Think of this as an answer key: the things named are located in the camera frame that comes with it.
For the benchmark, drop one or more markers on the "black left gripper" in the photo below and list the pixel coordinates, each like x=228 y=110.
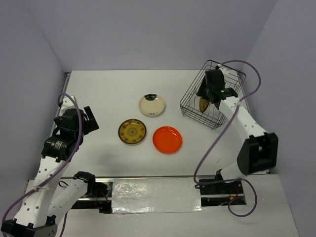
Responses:
x=90 y=125

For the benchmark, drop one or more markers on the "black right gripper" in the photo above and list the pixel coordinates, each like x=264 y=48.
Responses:
x=201 y=92

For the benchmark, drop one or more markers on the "yellow patterned plate brown rim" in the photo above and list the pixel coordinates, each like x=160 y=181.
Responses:
x=203 y=104

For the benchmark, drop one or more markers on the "cream plate floral print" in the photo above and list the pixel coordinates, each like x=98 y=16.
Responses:
x=151 y=105

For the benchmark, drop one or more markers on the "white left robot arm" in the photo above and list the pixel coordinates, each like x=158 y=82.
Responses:
x=41 y=211

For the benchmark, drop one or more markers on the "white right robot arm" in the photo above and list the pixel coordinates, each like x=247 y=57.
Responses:
x=259 y=148

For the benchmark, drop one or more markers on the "silver foil tape cover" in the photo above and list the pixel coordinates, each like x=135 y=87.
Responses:
x=155 y=195

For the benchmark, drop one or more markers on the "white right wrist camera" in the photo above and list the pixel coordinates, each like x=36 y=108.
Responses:
x=223 y=69

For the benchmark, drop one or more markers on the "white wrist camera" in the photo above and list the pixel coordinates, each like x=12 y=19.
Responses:
x=67 y=104
x=223 y=69

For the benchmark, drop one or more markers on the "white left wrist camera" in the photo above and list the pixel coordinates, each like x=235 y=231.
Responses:
x=67 y=104

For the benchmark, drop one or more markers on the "grey wire dish rack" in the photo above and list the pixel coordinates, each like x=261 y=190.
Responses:
x=212 y=117

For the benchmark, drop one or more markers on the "aluminium table edge rail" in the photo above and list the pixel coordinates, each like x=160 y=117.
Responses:
x=60 y=97

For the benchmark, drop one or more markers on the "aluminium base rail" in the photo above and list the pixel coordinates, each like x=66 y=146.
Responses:
x=218 y=194

